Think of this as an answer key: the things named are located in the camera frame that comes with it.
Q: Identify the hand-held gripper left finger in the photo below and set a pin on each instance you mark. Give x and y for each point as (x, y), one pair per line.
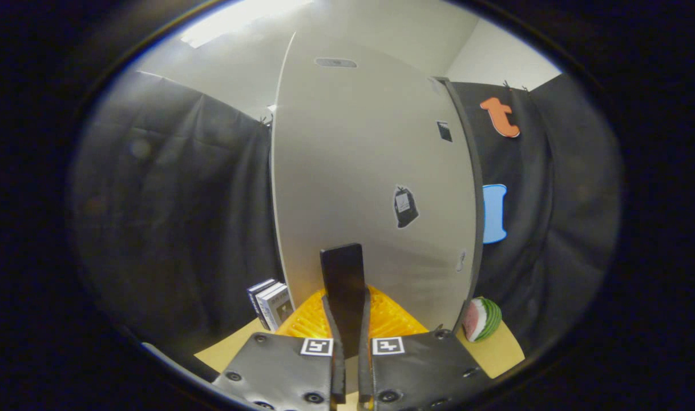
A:
(333, 274)

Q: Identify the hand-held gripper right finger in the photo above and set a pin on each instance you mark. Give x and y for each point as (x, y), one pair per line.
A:
(354, 274)

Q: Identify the white book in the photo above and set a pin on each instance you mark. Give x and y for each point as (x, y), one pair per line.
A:
(276, 305)

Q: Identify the dark blue book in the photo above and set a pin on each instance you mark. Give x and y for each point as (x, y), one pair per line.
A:
(254, 299)

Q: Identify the toy watermelon slice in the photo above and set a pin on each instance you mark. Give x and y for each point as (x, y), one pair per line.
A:
(483, 319)

